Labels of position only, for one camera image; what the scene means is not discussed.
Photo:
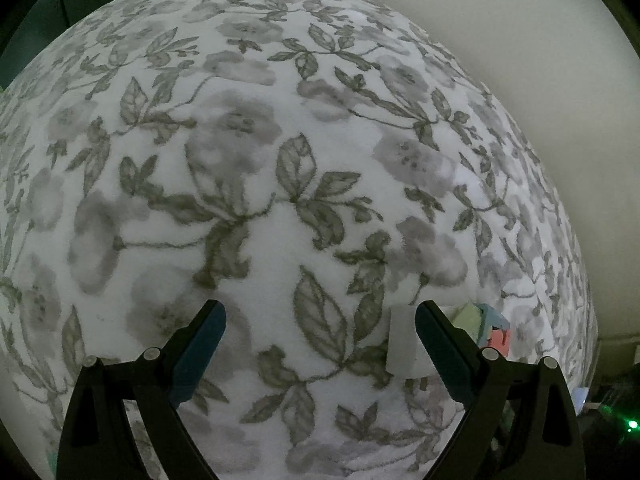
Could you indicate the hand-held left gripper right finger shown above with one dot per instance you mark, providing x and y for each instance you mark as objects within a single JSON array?
[{"x": 445, "y": 355}]

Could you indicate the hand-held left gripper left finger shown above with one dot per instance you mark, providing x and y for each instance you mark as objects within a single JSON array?
[{"x": 200, "y": 355}]

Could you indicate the white rectangular box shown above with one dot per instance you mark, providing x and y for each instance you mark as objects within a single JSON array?
[{"x": 402, "y": 345}]

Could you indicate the light green toy block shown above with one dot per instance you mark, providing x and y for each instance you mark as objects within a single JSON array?
[{"x": 467, "y": 320}]

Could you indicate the light blue toy piece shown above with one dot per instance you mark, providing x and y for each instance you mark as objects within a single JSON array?
[{"x": 495, "y": 317}]

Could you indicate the grey floral blanket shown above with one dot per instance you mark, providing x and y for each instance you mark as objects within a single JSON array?
[{"x": 300, "y": 185}]

